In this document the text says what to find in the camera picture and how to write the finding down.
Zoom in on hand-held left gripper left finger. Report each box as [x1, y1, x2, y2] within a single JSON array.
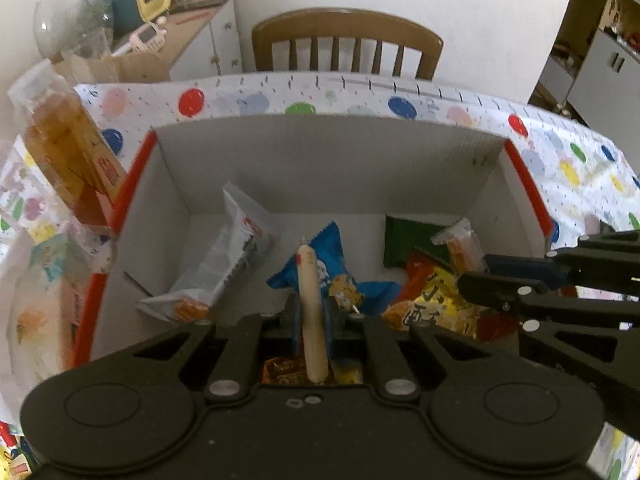
[[132, 292, 303, 403]]

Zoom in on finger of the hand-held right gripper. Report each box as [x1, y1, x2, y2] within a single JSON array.
[[482, 232, 640, 291], [457, 272, 640, 433]]

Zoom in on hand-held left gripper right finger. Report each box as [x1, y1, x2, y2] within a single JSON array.
[[322, 299, 501, 403]]

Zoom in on sausage stick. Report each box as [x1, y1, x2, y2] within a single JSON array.
[[296, 237, 330, 384]]

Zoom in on clear orange snack packet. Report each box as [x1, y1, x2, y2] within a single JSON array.
[[431, 217, 487, 281]]

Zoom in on yellow foil snack packet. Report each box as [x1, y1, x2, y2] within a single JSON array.
[[382, 267, 484, 339]]

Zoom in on blue snack packet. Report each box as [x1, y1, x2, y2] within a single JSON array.
[[266, 221, 404, 317]]

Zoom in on white cardboard box red rim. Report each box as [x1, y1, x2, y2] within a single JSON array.
[[70, 112, 554, 372]]

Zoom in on clear bag of orange snacks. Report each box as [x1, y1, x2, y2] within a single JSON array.
[[7, 60, 129, 227]]

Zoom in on red snack packet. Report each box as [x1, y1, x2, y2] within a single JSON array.
[[475, 310, 521, 344]]

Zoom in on brown cookie packet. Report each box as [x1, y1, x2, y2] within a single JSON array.
[[262, 355, 309, 386]]

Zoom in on white snack packet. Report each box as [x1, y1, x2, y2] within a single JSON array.
[[137, 182, 284, 324]]

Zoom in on balloon print tablecloth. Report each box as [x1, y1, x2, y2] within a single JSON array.
[[0, 72, 640, 480]]

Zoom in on green snack packet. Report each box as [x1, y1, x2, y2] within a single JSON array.
[[383, 214, 464, 269]]

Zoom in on white cabinet wooden top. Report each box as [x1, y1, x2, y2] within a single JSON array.
[[162, 0, 245, 81]]

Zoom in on wooden chair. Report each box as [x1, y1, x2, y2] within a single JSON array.
[[251, 7, 445, 81]]

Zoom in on brown open carton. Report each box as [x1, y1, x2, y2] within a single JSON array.
[[52, 50, 169, 84]]

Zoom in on pink toy phone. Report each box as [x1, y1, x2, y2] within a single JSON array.
[[128, 22, 169, 54]]

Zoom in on clear glass bowl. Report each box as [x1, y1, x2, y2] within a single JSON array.
[[32, 0, 116, 61]]

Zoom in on white cabinet black handles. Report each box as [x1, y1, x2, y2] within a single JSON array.
[[565, 25, 640, 131]]

